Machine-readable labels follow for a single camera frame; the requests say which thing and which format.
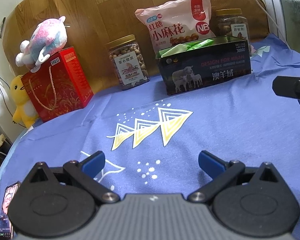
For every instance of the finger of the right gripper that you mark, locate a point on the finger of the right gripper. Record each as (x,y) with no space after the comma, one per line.
(287,86)

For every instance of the light green snack packet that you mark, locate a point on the light green snack packet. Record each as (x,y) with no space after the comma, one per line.
(180,48)

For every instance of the blue patterned tablecloth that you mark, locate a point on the blue patterned tablecloth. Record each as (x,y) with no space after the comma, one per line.
(152,141)

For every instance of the smartphone with lit screen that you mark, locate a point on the smartphone with lit screen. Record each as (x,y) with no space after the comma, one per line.
(6,228)

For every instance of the dark wool print box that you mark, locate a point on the dark wool print box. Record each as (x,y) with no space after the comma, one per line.
(227,58)

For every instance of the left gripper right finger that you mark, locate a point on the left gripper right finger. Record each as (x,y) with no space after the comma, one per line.
(223,175)

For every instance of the pink white plush toy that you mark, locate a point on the pink white plush toy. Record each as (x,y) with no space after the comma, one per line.
(48,38)

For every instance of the left nut jar gold lid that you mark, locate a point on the left nut jar gold lid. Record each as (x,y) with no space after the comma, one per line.
(127,60)

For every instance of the wooden board backdrop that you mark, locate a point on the wooden board backdrop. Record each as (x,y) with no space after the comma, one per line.
(91,25)

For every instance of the red gift box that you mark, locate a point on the red gift box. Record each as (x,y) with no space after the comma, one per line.
(59,86)

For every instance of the yellow duck plush toy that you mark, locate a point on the yellow duck plush toy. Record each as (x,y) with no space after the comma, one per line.
(25,111)

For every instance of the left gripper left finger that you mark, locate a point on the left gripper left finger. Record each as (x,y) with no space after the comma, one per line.
(82,174)

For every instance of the pink twisted snack bag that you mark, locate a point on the pink twisted snack bag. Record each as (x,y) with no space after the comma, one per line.
(176,22)

